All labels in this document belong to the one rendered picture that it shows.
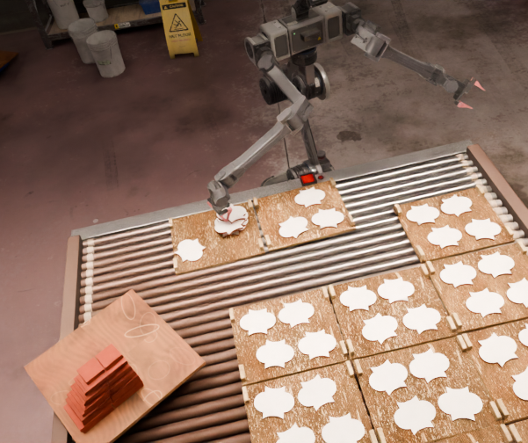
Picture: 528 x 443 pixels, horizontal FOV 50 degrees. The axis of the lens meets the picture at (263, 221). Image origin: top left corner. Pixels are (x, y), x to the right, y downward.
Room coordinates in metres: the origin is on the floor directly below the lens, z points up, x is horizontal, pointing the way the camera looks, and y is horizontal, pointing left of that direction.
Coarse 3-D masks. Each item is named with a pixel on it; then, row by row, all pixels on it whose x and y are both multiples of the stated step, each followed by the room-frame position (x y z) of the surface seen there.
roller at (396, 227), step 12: (492, 204) 1.74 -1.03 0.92; (384, 228) 1.73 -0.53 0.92; (396, 228) 1.72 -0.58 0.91; (324, 240) 1.73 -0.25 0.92; (336, 240) 1.71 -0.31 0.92; (348, 240) 1.70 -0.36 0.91; (276, 252) 1.71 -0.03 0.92; (288, 252) 1.70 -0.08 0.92; (300, 252) 1.69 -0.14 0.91; (228, 264) 1.69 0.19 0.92; (240, 264) 1.68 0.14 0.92; (252, 264) 1.68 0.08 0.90; (168, 276) 1.69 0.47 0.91; (180, 276) 1.68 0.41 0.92; (192, 276) 1.67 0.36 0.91; (204, 276) 1.67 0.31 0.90; (120, 288) 1.67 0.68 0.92; (132, 288) 1.66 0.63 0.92; (144, 288) 1.66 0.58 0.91; (84, 300) 1.65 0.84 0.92; (96, 300) 1.64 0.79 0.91
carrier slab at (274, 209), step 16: (288, 192) 2.06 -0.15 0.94; (336, 192) 2.00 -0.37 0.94; (272, 208) 1.97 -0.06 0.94; (288, 208) 1.95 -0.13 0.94; (304, 208) 1.93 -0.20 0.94; (320, 208) 1.91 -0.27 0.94; (336, 208) 1.89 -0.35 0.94; (272, 224) 1.87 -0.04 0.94; (272, 240) 1.77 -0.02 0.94; (288, 240) 1.75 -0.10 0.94; (304, 240) 1.73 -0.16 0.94
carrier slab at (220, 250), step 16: (176, 224) 1.99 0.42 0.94; (192, 224) 1.97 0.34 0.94; (208, 224) 1.95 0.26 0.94; (256, 224) 1.89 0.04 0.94; (176, 240) 1.89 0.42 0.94; (192, 240) 1.87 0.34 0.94; (208, 240) 1.85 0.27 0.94; (224, 240) 1.83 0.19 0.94; (240, 240) 1.81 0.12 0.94; (256, 240) 1.79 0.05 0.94; (176, 256) 1.79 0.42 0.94; (208, 256) 1.75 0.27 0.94; (224, 256) 1.73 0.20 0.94; (240, 256) 1.71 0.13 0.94; (256, 256) 1.70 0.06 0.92; (176, 272) 1.69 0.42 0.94
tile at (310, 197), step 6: (300, 192) 2.03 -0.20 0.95; (306, 192) 2.03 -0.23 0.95; (312, 192) 2.02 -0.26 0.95; (318, 192) 2.01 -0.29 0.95; (300, 198) 2.00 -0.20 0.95; (306, 198) 1.99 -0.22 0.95; (312, 198) 1.98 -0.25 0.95; (318, 198) 1.97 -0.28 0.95; (300, 204) 1.96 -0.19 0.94; (306, 204) 1.95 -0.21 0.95; (312, 204) 1.94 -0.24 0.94; (318, 204) 1.94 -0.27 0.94
